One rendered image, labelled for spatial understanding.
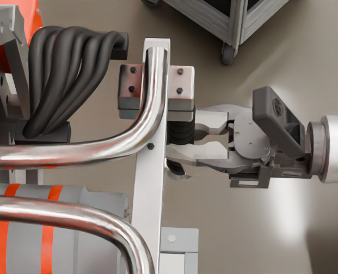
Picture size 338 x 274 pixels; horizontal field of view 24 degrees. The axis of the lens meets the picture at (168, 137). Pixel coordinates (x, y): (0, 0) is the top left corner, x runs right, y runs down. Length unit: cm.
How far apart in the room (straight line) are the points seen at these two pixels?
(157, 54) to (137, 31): 134
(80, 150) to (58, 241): 12
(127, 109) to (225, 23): 112
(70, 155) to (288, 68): 140
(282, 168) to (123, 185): 92
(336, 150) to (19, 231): 41
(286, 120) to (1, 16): 37
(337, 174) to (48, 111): 39
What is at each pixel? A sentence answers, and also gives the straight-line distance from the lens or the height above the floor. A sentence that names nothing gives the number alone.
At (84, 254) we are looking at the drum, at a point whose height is 90.
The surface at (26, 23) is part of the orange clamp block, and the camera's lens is 109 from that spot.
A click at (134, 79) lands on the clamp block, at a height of 95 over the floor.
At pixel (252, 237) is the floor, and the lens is 189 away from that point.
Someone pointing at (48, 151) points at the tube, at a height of 101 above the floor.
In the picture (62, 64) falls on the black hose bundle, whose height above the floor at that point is 104.
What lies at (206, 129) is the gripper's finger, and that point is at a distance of 104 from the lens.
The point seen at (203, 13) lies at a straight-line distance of 206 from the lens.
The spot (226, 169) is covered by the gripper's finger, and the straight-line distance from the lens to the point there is 101.
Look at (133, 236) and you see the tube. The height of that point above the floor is 101.
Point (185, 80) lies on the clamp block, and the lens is 93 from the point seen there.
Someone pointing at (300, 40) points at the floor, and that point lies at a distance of 223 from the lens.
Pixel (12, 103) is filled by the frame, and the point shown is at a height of 78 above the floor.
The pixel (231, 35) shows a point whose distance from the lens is 204.
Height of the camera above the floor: 170
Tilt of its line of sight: 58 degrees down
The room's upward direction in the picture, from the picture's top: straight up
